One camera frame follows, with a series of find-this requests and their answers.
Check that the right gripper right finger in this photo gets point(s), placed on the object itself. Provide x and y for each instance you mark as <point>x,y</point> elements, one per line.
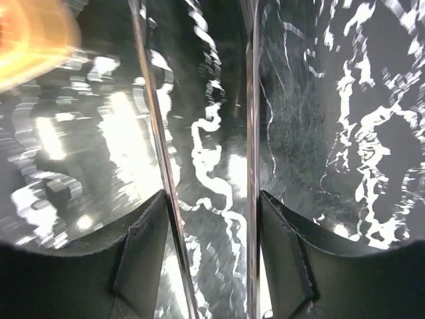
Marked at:
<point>315,273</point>

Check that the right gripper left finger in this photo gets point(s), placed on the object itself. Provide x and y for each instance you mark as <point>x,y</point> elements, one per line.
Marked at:
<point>113,272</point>

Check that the gold chocolate tin box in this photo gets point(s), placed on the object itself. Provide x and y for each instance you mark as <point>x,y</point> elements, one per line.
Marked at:
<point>36,37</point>

